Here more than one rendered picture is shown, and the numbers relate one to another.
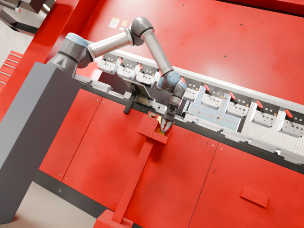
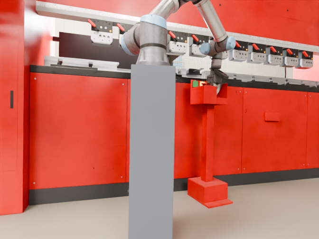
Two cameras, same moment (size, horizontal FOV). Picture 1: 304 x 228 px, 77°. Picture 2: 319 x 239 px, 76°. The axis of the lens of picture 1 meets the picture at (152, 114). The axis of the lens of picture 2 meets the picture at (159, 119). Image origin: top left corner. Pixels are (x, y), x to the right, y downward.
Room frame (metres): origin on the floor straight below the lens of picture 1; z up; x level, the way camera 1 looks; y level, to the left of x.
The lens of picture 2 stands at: (0.23, 0.99, 0.57)
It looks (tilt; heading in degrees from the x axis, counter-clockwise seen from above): 1 degrees down; 328
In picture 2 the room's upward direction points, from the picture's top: 1 degrees clockwise
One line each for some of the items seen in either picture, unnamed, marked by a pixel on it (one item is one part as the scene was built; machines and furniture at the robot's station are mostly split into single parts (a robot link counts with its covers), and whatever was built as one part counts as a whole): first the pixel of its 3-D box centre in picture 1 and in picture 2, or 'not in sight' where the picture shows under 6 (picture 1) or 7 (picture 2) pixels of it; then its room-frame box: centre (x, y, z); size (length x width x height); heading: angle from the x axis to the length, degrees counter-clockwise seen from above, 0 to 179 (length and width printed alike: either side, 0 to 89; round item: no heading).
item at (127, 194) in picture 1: (135, 178); (207, 142); (1.27, -0.06, 0.39); 0.06 x 0.06 x 0.54; 82
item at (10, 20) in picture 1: (19, 23); not in sight; (1.71, 1.48, 1.18); 0.40 x 0.24 x 0.07; 75
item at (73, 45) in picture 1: (74, 47); (152, 32); (1.02, 0.54, 0.94); 0.13 x 0.12 x 0.14; 8
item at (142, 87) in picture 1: (137, 88); (162, 59); (1.49, 0.19, 1.00); 0.26 x 0.18 x 0.01; 165
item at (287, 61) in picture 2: not in sight; (288, 58); (1.28, -1.18, 1.18); 0.15 x 0.09 x 0.17; 75
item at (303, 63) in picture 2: not in sight; (304, 59); (1.22, -1.37, 1.18); 0.15 x 0.09 x 0.17; 75
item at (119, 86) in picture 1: (138, 94); (120, 61); (2.19, 0.24, 1.12); 1.13 x 0.02 x 0.44; 75
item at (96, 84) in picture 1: (87, 83); (83, 66); (1.78, 0.68, 0.92); 0.50 x 0.06 x 0.10; 75
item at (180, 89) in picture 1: (179, 90); (216, 52); (1.24, -0.11, 1.03); 0.09 x 0.08 x 0.11; 98
